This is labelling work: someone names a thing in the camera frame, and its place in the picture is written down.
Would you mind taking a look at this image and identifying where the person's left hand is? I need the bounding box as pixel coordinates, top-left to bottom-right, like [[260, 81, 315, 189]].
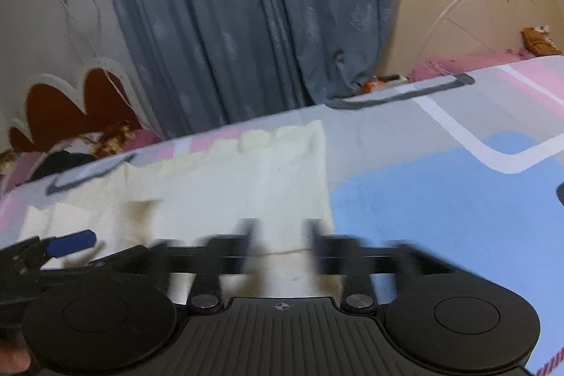
[[0, 336, 35, 375]]

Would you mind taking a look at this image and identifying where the cream small cloth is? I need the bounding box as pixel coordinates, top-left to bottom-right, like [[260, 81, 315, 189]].
[[20, 119, 345, 298]]

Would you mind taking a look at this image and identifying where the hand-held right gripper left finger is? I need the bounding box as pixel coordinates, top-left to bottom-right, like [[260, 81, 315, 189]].
[[90, 218, 262, 314]]

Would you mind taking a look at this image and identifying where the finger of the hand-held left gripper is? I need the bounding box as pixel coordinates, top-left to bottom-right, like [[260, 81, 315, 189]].
[[0, 229, 98, 272]]

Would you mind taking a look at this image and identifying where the pink blue grey patterned bedspread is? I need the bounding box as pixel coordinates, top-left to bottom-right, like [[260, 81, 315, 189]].
[[0, 54, 564, 376]]

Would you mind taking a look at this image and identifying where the purple twisted cord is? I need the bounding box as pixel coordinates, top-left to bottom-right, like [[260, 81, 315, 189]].
[[531, 346, 564, 376]]

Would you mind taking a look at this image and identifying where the blue-grey curtain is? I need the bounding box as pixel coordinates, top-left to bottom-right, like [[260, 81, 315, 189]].
[[90, 0, 410, 129]]

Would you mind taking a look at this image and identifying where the brown plush toy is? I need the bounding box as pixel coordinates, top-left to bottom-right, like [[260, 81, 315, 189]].
[[522, 24, 563, 56]]

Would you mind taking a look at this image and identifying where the red white scalloped headboard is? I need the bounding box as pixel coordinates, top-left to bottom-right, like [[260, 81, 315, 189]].
[[8, 58, 167, 154]]

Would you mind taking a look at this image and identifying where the pink pillow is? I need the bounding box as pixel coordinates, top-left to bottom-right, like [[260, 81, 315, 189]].
[[405, 48, 542, 82]]

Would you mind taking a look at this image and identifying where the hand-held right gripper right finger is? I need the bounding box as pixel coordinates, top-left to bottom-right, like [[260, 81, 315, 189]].
[[304, 218, 463, 314]]

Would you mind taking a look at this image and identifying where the cream round headboard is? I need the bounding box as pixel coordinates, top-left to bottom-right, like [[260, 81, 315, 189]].
[[381, 0, 564, 76]]

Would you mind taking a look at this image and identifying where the floral pink blanket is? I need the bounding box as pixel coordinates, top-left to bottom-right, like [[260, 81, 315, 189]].
[[0, 121, 163, 191]]

